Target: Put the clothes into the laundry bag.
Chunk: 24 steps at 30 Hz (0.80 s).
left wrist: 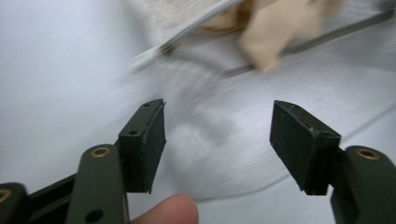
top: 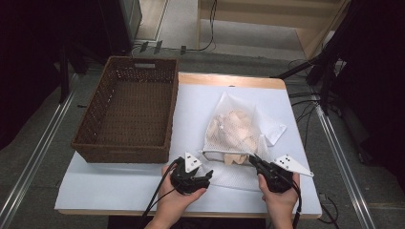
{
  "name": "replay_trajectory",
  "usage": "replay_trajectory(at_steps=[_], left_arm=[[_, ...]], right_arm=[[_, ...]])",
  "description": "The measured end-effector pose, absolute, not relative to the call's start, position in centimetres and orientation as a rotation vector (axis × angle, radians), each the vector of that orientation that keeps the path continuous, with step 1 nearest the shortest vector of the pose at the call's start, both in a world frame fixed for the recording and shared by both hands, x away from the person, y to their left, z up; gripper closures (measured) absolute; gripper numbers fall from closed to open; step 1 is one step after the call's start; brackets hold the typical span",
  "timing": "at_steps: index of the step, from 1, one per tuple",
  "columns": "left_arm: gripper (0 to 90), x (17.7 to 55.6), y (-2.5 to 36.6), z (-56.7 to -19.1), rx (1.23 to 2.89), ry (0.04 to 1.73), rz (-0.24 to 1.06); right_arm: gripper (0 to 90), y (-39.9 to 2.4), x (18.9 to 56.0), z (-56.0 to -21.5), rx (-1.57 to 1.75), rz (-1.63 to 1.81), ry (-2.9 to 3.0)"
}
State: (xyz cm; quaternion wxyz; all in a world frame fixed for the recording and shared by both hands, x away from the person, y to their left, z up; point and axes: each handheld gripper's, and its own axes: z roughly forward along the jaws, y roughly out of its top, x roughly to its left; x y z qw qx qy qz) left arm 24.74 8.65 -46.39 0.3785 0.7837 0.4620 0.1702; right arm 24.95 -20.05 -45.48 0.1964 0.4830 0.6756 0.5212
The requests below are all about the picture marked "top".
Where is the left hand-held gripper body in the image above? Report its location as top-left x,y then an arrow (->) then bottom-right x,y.
170,152 -> 203,196

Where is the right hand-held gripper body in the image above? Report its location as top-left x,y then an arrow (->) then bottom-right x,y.
256,154 -> 314,194

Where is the white mesh laundry bag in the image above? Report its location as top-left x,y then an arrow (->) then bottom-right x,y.
199,91 -> 288,193

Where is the beige garment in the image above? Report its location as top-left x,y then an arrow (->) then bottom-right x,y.
211,109 -> 261,166

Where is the brown wicker basket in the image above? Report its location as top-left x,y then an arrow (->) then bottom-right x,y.
70,55 -> 180,164

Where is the person's right hand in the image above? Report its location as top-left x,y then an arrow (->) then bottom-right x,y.
257,173 -> 301,215

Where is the person's left hand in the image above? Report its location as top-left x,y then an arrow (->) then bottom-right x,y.
152,165 -> 208,223

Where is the black tripod stand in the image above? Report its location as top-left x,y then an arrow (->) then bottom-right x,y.
270,18 -> 354,115

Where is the wooden platform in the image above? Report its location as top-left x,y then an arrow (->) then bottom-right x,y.
196,0 -> 352,60

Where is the right hand-held gripper cable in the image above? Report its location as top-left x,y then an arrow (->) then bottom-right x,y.
285,177 -> 304,229

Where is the hand-held gripper cable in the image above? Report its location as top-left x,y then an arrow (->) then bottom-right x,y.
285,177 -> 304,229
139,158 -> 180,229

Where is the left hand-held gripper cable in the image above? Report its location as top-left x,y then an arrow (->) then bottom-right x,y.
139,158 -> 180,229

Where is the thin black floor cable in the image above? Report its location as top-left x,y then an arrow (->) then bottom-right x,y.
317,193 -> 341,225

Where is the aluminium floor rail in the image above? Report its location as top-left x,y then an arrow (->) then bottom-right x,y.
0,90 -> 78,229
314,104 -> 377,229

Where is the long black hanging cable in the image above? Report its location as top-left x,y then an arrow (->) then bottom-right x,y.
185,0 -> 219,52

